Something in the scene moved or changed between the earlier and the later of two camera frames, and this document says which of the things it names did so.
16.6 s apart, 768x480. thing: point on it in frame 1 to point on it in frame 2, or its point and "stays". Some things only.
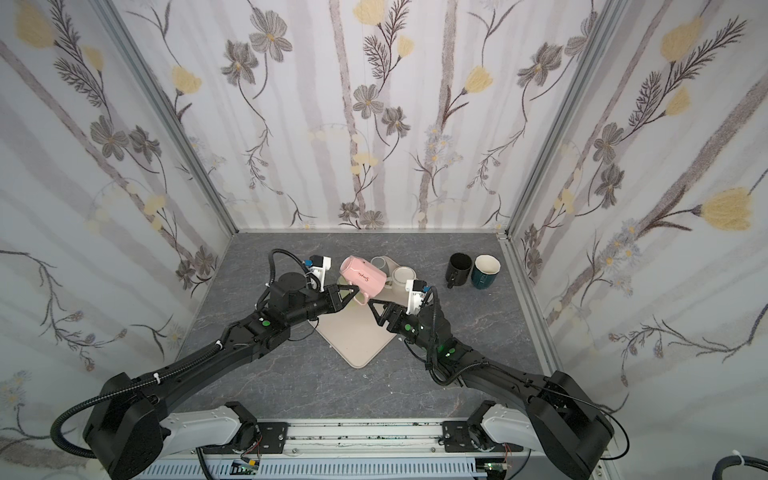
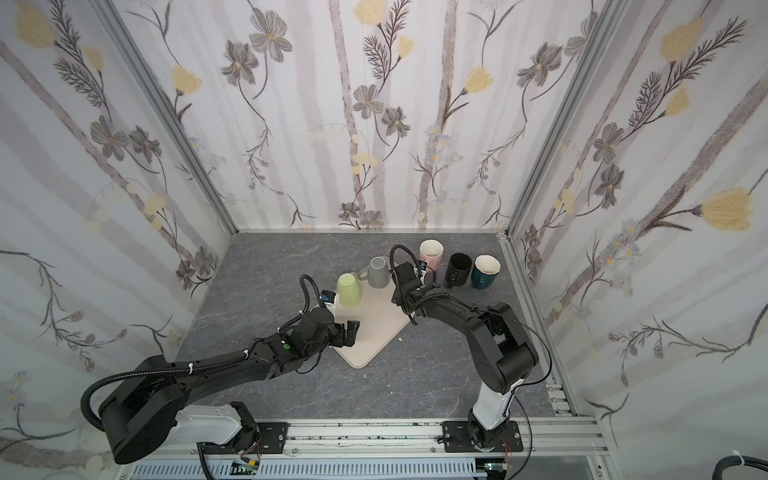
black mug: (457, 269) stays
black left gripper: (335, 300) to (346, 333)
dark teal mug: (485, 270) stays
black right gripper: (396, 318) to (405, 285)
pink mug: (369, 279) to (430, 252)
